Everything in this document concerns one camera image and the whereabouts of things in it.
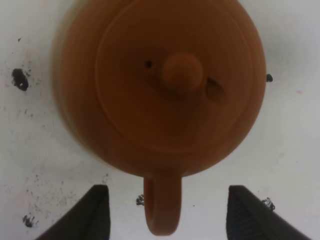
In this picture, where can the brown clay teapot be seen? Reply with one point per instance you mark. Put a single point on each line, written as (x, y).
(160, 89)

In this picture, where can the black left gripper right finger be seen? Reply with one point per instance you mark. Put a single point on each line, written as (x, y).
(248, 218)

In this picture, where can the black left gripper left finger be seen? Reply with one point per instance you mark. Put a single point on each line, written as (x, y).
(89, 219)

